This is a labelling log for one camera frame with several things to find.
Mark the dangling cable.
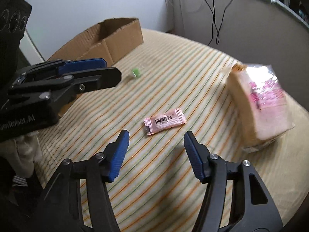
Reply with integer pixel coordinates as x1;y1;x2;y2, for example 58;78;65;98
152;0;242;46

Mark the packaged sliced bread loaf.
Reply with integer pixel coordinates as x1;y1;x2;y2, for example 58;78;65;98
226;64;294;153

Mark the brown cardboard box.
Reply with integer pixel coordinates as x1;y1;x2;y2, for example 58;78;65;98
50;18;143;117

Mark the small green jelly cup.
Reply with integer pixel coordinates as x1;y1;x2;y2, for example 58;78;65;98
130;66;146;79

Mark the pink candy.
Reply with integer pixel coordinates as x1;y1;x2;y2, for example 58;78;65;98
144;108;186;136

